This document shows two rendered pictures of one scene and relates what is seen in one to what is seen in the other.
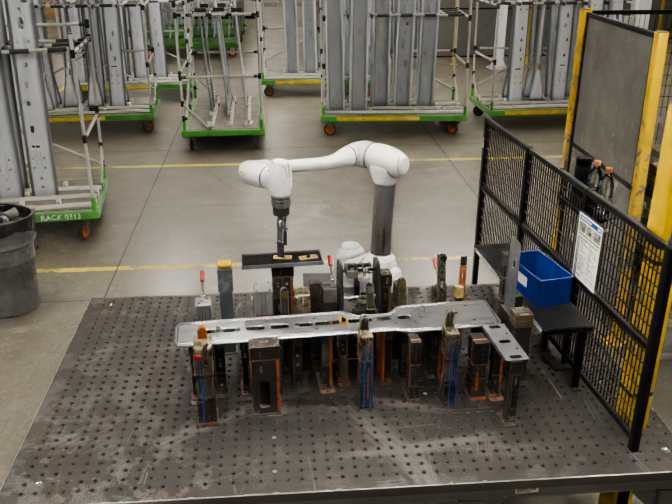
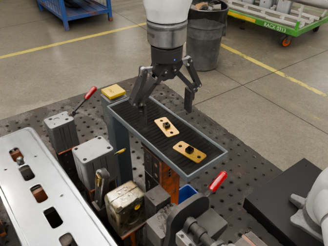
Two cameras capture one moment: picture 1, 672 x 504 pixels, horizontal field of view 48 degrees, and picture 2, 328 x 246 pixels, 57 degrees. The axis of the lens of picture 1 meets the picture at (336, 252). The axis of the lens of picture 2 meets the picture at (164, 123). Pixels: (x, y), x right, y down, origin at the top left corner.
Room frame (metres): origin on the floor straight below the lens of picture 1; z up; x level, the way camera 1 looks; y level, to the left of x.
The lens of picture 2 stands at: (2.80, -0.33, 1.69)
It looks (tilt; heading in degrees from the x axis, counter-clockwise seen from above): 38 degrees down; 60
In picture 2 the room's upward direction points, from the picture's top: straight up
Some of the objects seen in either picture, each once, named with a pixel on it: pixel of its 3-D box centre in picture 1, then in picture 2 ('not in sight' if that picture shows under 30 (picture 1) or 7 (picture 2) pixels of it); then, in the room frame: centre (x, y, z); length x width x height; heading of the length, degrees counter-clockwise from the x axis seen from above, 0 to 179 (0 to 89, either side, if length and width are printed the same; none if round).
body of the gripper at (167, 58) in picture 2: (281, 215); (166, 61); (3.14, 0.24, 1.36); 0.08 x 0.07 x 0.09; 178
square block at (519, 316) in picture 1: (517, 347); not in sight; (2.81, -0.78, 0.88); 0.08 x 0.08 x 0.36; 9
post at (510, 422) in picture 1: (511, 389); not in sight; (2.55, -0.70, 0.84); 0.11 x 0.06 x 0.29; 9
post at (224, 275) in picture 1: (227, 309); (119, 144); (3.08, 0.50, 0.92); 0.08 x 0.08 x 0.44; 9
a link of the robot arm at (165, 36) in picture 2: (280, 200); (167, 30); (3.14, 0.24, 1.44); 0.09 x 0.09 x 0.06
